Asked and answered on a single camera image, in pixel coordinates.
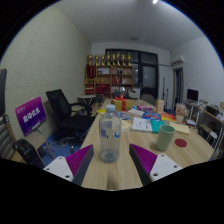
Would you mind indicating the blue picture book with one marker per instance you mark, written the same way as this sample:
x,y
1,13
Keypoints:
x,y
125,115

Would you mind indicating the white printed booklet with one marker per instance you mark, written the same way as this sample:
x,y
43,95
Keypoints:
x,y
141,124

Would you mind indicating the ceiling light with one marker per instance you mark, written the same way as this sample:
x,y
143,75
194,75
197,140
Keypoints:
x,y
155,1

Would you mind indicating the small round side table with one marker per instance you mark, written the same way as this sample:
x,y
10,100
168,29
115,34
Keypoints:
x,y
86,98

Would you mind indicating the pink flowers in pot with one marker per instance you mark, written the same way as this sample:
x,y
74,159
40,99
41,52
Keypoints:
x,y
181,110

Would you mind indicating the cluttered wooden side desk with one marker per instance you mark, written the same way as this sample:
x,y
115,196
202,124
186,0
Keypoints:
x,y
210,115

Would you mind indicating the orange book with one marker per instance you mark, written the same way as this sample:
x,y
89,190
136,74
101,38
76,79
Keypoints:
x,y
168,117

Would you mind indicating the grey striped office chair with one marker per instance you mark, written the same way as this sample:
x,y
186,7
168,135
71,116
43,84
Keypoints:
x,y
5,146

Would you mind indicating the dark glass door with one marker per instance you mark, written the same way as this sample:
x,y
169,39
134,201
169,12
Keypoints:
x,y
148,75

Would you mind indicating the yellow gift box red ribbon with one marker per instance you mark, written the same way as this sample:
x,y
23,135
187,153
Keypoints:
x,y
128,104

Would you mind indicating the clear plastic water bottle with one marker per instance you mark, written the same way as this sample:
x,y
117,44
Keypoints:
x,y
110,140

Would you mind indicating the blue and red book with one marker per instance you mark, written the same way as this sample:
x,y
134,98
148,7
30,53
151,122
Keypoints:
x,y
151,115

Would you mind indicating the cream book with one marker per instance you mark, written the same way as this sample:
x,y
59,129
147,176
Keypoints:
x,y
180,128
126,124

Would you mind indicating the pink box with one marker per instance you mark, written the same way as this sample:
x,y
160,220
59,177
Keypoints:
x,y
145,108

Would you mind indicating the pale green cup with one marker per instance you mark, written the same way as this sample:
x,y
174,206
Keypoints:
x,y
165,138

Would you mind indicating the small orange carton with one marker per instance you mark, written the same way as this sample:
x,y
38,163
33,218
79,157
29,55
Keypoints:
x,y
160,106

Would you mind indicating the white round stool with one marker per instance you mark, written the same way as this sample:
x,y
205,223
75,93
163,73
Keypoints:
x,y
212,135

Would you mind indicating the black computer monitor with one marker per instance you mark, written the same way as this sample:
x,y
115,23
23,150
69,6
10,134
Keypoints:
x,y
192,95

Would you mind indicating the wooden shelf unit with trophies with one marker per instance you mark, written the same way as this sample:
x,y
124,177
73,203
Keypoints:
x,y
108,78

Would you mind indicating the purple sign board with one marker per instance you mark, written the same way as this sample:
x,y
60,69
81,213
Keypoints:
x,y
30,116

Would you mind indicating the flat round red coaster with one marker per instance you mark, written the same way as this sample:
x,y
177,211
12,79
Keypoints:
x,y
181,143

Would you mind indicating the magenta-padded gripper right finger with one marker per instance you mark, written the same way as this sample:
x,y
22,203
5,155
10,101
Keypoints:
x,y
163,165

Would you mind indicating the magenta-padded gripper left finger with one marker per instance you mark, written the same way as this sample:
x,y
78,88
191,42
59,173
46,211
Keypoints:
x,y
63,166

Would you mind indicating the white air conditioner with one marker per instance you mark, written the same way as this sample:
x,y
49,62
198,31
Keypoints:
x,y
178,60

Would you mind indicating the black office chair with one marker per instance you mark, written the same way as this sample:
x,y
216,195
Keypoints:
x,y
66,116

